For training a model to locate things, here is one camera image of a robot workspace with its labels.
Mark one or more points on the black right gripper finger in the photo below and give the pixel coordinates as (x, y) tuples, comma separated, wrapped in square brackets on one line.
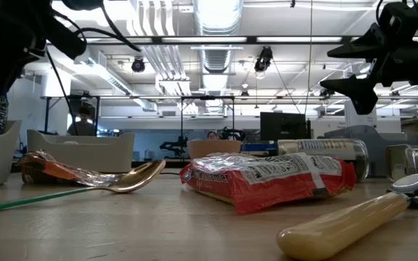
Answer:
[(357, 90), (361, 47)]

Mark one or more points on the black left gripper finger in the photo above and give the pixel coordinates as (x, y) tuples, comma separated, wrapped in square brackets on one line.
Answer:
[(6, 65)]

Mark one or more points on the gold lid spice jar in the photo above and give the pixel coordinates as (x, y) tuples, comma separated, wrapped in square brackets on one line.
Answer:
[(325, 148)]

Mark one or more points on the orange foil packet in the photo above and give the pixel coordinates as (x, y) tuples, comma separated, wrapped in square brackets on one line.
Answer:
[(49, 166)]

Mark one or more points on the red ramen packet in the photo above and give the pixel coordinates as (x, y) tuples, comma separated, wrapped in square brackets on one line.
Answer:
[(267, 188)]

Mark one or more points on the black ceiling spotlight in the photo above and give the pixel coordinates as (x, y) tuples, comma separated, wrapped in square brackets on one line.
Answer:
[(263, 59), (138, 65), (327, 92)]

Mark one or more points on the black monitor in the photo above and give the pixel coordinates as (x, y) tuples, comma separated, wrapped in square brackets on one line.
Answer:
[(285, 127)]

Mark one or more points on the person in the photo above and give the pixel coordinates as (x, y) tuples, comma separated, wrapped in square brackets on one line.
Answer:
[(212, 135), (82, 127)]

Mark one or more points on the orange bowl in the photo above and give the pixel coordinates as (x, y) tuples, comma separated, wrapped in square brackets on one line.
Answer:
[(212, 148)]

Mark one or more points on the black background rig frame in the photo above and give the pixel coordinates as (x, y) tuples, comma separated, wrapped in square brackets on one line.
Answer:
[(97, 112), (181, 116)]

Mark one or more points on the black aluminium rig frame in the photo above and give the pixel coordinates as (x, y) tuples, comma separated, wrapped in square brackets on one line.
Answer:
[(252, 40)]

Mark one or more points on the silver ventilation duct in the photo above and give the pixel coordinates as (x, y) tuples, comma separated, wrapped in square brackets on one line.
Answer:
[(216, 54)]

